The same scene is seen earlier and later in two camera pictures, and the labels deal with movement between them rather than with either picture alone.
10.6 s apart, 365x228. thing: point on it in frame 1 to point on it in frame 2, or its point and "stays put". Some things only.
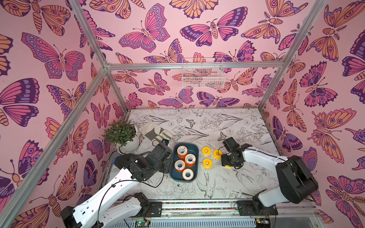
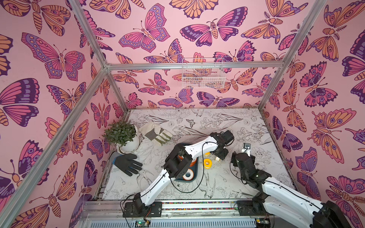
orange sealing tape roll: x=207 y=163 stays put
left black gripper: x=168 y=162 to x=223 y=156
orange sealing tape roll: x=187 y=174 stays put
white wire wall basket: x=203 y=72 stays put
